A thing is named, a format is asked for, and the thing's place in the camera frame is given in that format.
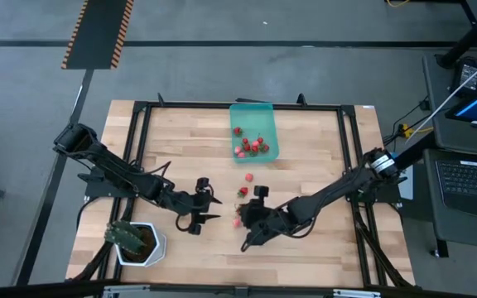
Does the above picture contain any slanted black floor tape strip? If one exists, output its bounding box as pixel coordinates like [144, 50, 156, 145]
[14, 68, 95, 286]

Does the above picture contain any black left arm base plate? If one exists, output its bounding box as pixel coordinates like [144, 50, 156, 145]
[76, 167, 145, 199]

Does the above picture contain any black metal table frame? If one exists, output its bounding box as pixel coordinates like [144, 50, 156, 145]
[67, 92, 417, 290]

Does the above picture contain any white hexagonal plant pot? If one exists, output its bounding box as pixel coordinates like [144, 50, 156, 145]
[113, 221, 168, 268]

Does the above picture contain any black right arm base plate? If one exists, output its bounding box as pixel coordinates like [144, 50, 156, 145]
[344, 171, 408, 204]

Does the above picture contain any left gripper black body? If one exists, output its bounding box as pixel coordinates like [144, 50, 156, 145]
[164, 176, 213, 223]

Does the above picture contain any teal plastic tupperware container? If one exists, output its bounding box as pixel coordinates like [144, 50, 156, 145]
[229, 102, 281, 164]

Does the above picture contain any yellow cable connector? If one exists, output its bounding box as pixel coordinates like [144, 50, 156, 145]
[399, 123, 435, 140]

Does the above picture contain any silver metal bracket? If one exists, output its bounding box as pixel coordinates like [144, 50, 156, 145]
[331, 288, 383, 298]
[102, 284, 152, 298]

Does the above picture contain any black stand pole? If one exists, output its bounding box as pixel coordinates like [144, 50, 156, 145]
[436, 0, 477, 70]

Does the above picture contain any thin white rod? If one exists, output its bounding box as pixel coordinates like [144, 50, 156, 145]
[405, 48, 477, 144]

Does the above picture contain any green cactus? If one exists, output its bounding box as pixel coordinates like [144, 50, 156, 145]
[104, 219, 148, 256]

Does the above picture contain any grey side desk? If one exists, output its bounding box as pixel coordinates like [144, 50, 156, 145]
[422, 52, 477, 253]

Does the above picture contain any black left wrist camera cable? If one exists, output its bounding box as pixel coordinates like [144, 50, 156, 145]
[174, 181, 215, 233]

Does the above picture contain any dark grey laptop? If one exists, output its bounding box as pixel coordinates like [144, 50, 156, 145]
[423, 147, 477, 252]

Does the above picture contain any black mat with orange stripes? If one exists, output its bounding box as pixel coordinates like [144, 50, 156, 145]
[60, 0, 136, 70]

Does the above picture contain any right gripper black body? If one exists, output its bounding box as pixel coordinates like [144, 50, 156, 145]
[238, 198, 290, 244]

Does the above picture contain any black power adapter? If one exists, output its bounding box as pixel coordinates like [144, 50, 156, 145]
[450, 56, 477, 99]

